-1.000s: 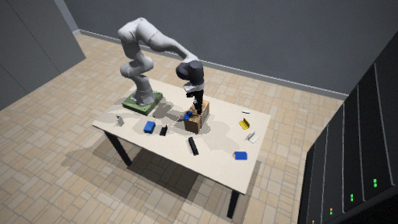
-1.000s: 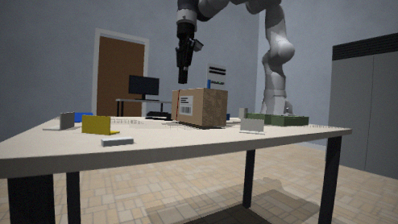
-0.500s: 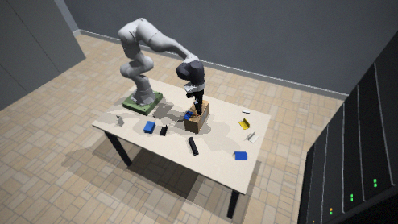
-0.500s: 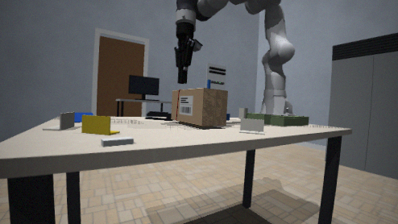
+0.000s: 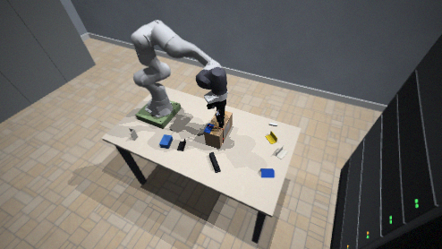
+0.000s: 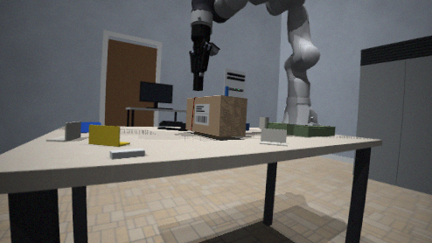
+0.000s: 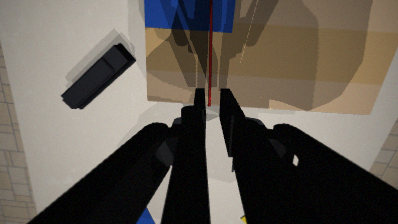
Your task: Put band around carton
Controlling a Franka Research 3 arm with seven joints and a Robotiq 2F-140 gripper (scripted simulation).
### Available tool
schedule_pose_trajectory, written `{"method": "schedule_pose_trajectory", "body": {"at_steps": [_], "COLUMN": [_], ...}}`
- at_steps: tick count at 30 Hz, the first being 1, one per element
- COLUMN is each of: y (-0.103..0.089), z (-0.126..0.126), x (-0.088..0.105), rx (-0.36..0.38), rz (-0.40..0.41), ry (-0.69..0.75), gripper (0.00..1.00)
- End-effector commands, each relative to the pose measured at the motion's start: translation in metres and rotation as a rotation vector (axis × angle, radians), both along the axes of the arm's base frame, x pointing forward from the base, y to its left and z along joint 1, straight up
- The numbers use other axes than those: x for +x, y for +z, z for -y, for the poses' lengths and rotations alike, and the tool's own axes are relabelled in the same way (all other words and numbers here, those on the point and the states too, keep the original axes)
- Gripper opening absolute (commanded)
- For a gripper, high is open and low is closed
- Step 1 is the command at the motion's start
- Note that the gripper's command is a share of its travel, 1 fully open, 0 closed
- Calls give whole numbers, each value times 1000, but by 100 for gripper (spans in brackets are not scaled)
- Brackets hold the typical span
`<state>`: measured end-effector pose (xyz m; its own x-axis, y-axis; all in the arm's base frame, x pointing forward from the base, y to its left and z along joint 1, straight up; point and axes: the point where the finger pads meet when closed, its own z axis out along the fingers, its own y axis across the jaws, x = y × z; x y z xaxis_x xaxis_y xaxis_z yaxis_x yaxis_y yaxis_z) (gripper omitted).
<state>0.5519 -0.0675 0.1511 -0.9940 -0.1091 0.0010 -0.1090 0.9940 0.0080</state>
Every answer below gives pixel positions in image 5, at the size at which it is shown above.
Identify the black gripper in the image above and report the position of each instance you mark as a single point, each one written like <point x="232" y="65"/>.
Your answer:
<point x="220" y="112"/>

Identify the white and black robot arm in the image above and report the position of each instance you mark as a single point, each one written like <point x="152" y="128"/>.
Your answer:
<point x="211" y="77"/>

